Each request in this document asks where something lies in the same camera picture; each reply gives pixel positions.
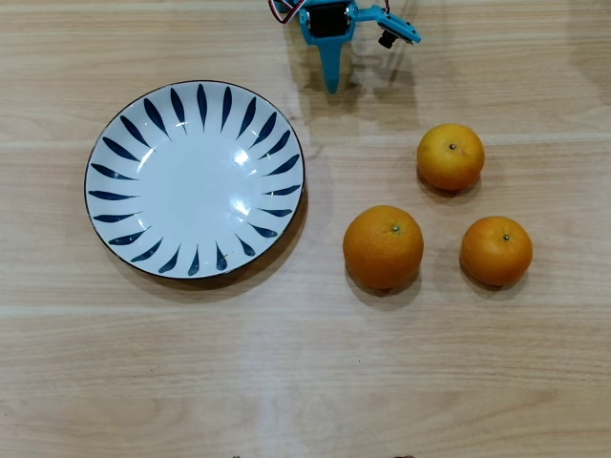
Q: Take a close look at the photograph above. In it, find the yellowish orange with stem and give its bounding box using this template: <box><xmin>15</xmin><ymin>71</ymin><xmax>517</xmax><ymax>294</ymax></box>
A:
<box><xmin>416</xmin><ymin>122</ymin><xmax>486</xmax><ymax>192</ymax></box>

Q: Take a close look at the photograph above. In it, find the large deep orange fruit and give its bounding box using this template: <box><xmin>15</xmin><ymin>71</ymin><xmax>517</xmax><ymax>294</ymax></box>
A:
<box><xmin>342</xmin><ymin>204</ymin><xmax>425</xmax><ymax>291</ymax></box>

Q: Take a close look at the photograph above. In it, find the white plate with blue petals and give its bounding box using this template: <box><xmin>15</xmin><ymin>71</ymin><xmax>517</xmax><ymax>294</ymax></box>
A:
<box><xmin>84</xmin><ymin>79</ymin><xmax>306</xmax><ymax>281</ymax></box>

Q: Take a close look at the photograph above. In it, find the small deep orange fruit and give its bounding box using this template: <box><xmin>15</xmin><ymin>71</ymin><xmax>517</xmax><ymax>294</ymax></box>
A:
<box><xmin>459</xmin><ymin>216</ymin><xmax>534</xmax><ymax>287</ymax></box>

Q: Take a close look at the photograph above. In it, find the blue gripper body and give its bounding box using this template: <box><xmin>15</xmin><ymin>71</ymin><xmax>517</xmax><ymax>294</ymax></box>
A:
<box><xmin>298</xmin><ymin>0</ymin><xmax>358</xmax><ymax>48</ymax></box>

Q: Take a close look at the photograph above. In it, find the blue wrist camera module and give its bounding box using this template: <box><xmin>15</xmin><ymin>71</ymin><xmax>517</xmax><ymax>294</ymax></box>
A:
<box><xmin>355</xmin><ymin>4</ymin><xmax>423</xmax><ymax>49</ymax></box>

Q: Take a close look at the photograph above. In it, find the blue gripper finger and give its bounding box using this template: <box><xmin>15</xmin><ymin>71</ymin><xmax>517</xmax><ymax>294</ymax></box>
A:
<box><xmin>332</xmin><ymin>44</ymin><xmax>348</xmax><ymax>94</ymax></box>
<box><xmin>316</xmin><ymin>44</ymin><xmax>334</xmax><ymax>94</ymax></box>

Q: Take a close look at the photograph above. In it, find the red white servo cable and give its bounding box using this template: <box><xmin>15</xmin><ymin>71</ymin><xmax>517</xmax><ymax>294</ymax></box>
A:
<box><xmin>269</xmin><ymin>0</ymin><xmax>302</xmax><ymax>24</ymax></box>

